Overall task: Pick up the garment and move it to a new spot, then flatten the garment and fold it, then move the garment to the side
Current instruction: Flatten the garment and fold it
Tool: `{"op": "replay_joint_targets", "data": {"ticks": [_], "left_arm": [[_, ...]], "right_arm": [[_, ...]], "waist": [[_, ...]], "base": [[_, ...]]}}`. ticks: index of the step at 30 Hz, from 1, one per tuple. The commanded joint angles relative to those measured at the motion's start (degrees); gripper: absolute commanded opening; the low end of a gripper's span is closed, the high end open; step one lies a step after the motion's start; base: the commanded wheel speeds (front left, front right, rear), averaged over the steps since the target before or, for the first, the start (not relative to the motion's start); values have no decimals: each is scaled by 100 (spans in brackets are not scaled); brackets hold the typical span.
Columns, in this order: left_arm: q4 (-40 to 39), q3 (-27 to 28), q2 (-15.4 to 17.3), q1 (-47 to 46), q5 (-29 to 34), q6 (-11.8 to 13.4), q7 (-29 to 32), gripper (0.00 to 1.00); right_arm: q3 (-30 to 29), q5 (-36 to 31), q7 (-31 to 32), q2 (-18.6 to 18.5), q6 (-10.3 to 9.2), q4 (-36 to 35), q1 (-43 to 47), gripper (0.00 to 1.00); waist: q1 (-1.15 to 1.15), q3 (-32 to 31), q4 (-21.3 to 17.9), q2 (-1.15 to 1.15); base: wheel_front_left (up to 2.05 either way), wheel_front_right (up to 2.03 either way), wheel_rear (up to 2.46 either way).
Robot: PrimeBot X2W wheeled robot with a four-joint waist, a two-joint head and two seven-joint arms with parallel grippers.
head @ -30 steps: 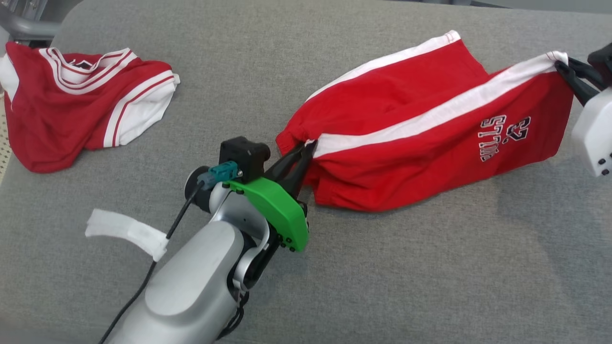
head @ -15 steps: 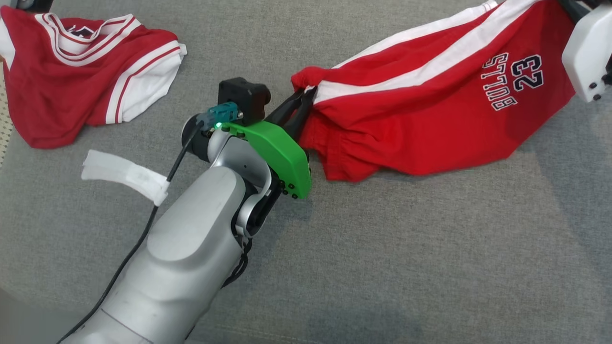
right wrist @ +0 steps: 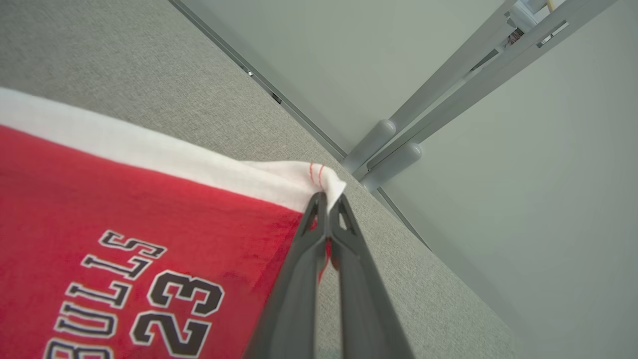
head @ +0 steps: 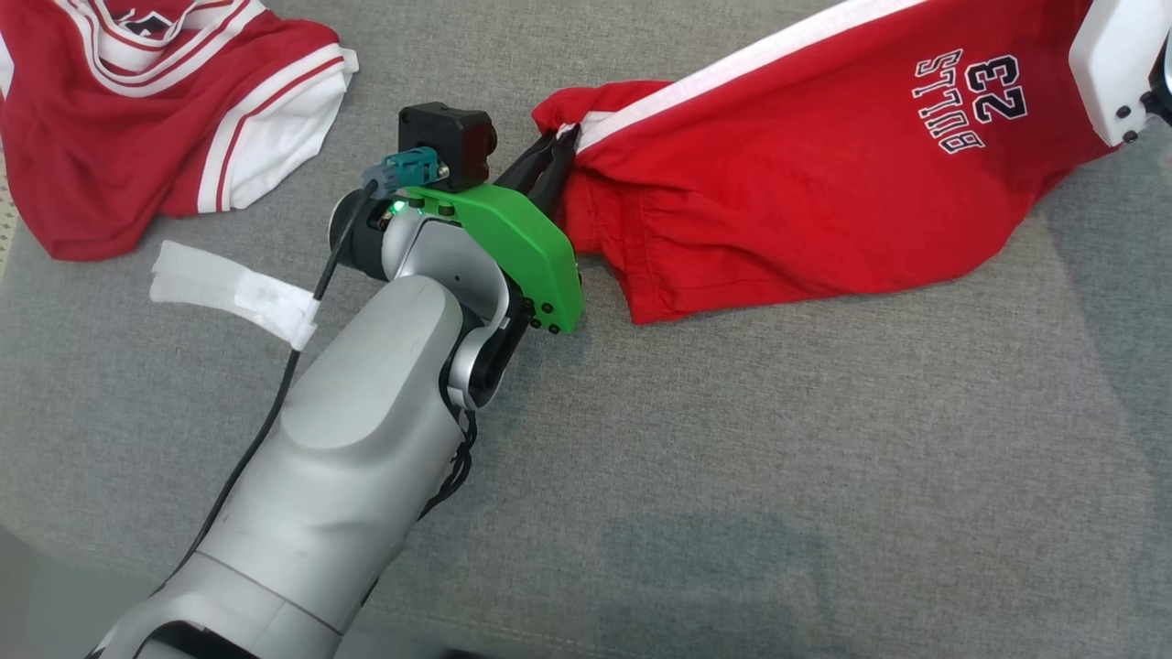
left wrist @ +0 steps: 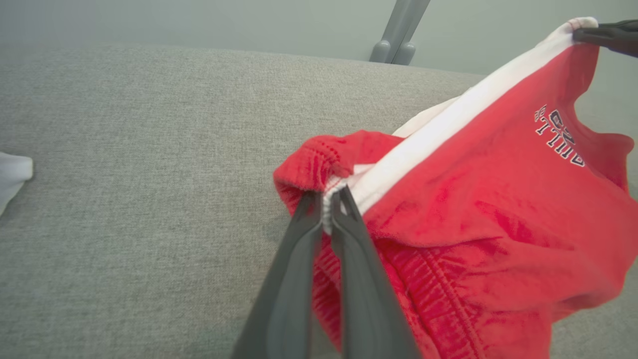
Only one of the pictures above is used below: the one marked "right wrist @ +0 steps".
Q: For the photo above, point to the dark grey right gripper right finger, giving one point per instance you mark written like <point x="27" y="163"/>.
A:
<point x="364" y="309"/>

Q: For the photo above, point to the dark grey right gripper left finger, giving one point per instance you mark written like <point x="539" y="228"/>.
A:
<point x="294" y="299"/>

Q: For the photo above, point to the red shirt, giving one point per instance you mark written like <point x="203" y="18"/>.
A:
<point x="99" y="199"/>

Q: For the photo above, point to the grey partition post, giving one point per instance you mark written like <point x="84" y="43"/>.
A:
<point x="374" y="142"/>
<point x="396" y="162"/>

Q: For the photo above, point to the grey partition base rail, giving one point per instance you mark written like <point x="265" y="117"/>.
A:
<point x="259" y="75"/>

